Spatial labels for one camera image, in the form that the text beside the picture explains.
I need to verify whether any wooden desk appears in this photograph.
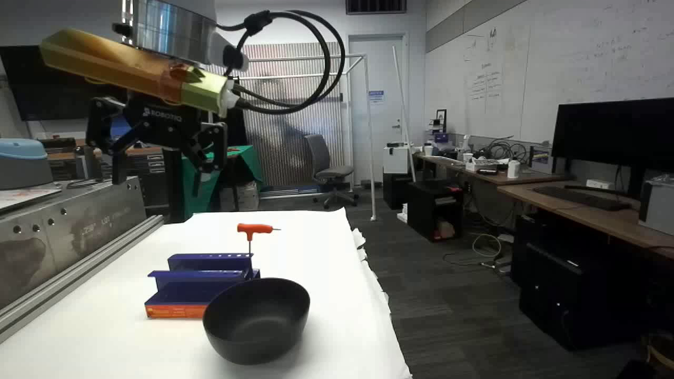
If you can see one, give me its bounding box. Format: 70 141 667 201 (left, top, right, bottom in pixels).
419 155 674 261

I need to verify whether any grey metal rail base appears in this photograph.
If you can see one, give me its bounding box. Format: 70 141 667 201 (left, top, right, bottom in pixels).
0 179 163 340

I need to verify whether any white table cloth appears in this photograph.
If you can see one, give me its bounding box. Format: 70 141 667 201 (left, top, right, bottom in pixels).
0 211 412 379

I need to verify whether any black bowl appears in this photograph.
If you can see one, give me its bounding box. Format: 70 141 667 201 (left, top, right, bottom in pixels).
203 279 312 364

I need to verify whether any blue grey machine cover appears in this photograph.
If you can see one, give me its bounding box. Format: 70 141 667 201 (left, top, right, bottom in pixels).
0 139 52 189

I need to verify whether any grey office chair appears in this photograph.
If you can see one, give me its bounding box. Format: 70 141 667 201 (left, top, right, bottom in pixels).
307 132 359 209

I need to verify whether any white box on desk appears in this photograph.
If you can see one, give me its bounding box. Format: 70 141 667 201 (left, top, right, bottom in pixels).
638 175 674 235

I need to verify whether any green cart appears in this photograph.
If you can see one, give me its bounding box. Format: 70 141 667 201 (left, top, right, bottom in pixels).
181 146 263 212

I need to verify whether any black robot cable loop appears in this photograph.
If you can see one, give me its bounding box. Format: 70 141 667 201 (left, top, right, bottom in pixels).
216 8 347 119

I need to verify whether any black cabinet under desk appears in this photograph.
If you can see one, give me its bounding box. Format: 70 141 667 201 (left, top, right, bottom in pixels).
513 215 646 349

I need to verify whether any blue and orange tool holder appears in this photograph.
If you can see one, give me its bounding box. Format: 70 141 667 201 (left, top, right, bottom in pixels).
145 253 258 321

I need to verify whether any black keyboard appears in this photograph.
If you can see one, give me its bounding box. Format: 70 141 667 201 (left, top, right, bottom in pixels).
533 185 631 211

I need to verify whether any black computer tower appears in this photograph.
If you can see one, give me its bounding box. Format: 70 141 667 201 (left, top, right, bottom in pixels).
408 182 464 242

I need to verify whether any orange handled T hex key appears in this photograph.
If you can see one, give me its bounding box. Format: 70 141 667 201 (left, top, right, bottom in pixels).
237 223 281 279

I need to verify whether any white door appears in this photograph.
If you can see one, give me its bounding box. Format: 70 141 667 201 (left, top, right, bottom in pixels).
350 35 402 183

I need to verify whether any black computer monitor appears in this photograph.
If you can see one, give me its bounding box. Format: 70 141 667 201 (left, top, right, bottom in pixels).
552 98 674 193

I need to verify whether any white pipe frame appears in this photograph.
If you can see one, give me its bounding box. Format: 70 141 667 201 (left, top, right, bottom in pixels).
244 52 379 223

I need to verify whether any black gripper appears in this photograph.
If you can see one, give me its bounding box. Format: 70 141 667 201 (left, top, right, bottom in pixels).
86 95 227 223

